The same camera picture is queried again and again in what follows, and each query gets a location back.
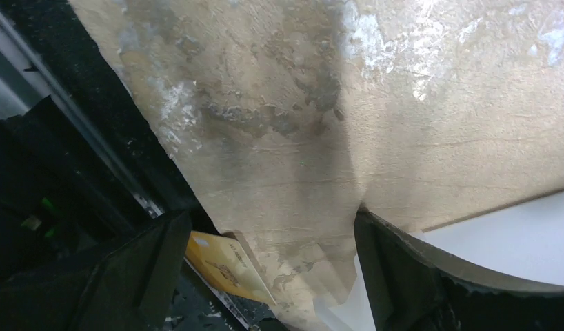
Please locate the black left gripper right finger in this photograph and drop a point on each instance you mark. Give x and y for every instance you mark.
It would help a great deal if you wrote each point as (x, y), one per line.
(413, 285)

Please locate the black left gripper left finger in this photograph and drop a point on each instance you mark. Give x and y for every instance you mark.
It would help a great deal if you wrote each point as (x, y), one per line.
(126, 283)

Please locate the gold credit card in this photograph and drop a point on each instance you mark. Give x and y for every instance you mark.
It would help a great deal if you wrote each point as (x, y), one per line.
(223, 263)

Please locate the white plastic card box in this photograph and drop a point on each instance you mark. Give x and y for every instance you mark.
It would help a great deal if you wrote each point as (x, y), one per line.
(525, 241)

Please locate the aluminium frame rail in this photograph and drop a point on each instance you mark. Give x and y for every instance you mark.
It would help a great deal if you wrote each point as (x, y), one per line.
(37, 110)

